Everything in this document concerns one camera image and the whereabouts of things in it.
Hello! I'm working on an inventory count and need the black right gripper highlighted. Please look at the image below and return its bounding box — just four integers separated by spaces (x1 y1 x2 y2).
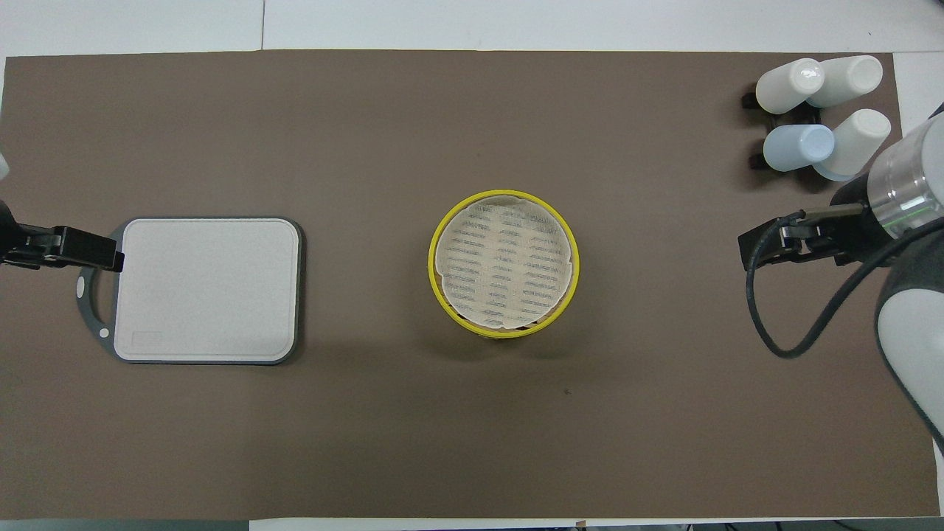
738 181 889 272

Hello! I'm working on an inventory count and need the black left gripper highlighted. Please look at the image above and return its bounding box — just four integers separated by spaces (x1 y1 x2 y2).
0 201 125 272

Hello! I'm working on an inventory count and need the white perforated steamer liner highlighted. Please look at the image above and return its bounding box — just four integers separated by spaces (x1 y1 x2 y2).
435 198 574 330

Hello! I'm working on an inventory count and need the yellow bamboo steamer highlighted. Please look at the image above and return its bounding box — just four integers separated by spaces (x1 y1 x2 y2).
428 190 581 340

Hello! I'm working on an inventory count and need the light blue cup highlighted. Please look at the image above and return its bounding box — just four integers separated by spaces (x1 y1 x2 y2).
763 124 836 173

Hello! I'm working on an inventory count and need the white cup with blue rim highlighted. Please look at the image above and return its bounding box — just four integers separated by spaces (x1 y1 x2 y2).
813 109 892 181
808 55 884 109

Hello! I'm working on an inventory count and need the white grey-framed cutting board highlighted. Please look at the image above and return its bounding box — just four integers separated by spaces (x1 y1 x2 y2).
76 216 304 366

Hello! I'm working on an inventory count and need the black cup rack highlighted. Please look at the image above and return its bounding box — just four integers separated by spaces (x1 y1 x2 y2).
741 87 821 172

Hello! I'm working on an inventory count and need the cream white cup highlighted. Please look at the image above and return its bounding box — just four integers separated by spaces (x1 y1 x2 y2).
756 58 825 115

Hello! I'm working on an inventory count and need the brown table mat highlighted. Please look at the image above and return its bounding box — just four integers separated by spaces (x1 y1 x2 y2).
0 49 939 521

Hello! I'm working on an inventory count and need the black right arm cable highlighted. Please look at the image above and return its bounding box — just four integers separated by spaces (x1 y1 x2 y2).
745 210 944 360

